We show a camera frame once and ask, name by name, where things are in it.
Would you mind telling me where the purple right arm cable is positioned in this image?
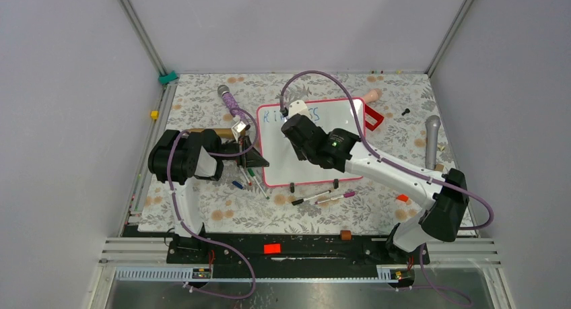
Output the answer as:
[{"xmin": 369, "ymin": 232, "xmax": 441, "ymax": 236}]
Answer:
[{"xmin": 278, "ymin": 70, "xmax": 495, "ymax": 308}]

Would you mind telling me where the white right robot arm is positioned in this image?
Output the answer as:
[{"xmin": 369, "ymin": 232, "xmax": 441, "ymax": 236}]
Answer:
[{"xmin": 281, "ymin": 114, "xmax": 469, "ymax": 263}]

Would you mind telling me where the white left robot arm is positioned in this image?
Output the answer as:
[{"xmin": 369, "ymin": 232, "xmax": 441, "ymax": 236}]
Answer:
[{"xmin": 147, "ymin": 129, "xmax": 269, "ymax": 263}]

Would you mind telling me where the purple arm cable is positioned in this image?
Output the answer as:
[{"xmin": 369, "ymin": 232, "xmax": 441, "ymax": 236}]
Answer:
[
  {"xmin": 278, "ymin": 70, "xmax": 495, "ymax": 308},
  {"xmin": 166, "ymin": 107, "xmax": 261, "ymax": 301}
]

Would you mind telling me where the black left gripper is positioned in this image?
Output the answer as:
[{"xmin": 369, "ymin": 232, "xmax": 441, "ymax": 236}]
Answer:
[{"xmin": 215, "ymin": 135, "xmax": 269, "ymax": 168}]

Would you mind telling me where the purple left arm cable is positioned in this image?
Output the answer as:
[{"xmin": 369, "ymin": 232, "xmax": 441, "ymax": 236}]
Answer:
[{"xmin": 166, "ymin": 107, "xmax": 261, "ymax": 301}]

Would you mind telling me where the green capped marker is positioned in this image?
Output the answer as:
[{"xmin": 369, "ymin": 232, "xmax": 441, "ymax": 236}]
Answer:
[{"xmin": 247, "ymin": 168, "xmax": 270, "ymax": 200}]

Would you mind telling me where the floral patterned mat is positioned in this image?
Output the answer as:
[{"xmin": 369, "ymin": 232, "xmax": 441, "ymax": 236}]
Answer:
[{"xmin": 166, "ymin": 74, "xmax": 439, "ymax": 235}]

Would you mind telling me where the red capped marker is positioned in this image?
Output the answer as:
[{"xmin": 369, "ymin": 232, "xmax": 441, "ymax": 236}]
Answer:
[{"xmin": 238, "ymin": 166, "xmax": 253, "ymax": 186}]

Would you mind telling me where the yellow small cube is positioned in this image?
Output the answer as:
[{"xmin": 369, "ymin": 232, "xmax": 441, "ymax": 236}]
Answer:
[{"xmin": 150, "ymin": 110, "xmax": 159, "ymax": 121}]

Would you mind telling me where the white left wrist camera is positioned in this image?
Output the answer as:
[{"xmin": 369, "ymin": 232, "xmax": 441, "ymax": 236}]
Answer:
[{"xmin": 231, "ymin": 121, "xmax": 250, "ymax": 142}]

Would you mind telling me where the black capped marker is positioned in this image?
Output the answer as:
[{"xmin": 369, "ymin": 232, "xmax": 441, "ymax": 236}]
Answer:
[{"xmin": 291, "ymin": 190, "xmax": 332, "ymax": 205}]

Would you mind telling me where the silver toy microphone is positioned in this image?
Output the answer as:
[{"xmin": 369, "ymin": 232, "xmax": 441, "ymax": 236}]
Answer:
[{"xmin": 425, "ymin": 115, "xmax": 441, "ymax": 170}]

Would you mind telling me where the pink framed whiteboard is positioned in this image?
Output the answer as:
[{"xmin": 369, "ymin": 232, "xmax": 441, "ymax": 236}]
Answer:
[{"xmin": 257, "ymin": 98, "xmax": 361, "ymax": 187}]

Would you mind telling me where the orange triangle block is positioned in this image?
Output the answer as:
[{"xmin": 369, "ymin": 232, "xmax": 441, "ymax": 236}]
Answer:
[{"xmin": 396, "ymin": 195, "xmax": 409, "ymax": 203}]

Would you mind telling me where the purple glitter microphone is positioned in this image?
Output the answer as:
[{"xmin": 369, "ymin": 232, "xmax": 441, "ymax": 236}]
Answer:
[{"xmin": 217, "ymin": 85, "xmax": 247, "ymax": 122}]

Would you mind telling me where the purple capped marker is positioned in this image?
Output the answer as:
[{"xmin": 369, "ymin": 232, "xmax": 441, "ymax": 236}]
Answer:
[{"xmin": 314, "ymin": 191, "xmax": 356, "ymax": 205}]

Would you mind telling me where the brown small block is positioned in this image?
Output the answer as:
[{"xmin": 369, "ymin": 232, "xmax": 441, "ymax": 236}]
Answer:
[{"xmin": 339, "ymin": 230, "xmax": 352, "ymax": 241}]

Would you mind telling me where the green corner clamp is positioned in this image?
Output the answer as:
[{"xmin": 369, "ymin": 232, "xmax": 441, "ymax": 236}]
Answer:
[{"xmin": 158, "ymin": 71, "xmax": 178, "ymax": 85}]

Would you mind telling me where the red tape label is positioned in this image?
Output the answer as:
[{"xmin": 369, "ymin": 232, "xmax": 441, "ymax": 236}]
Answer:
[{"xmin": 263, "ymin": 243, "xmax": 281, "ymax": 255}]

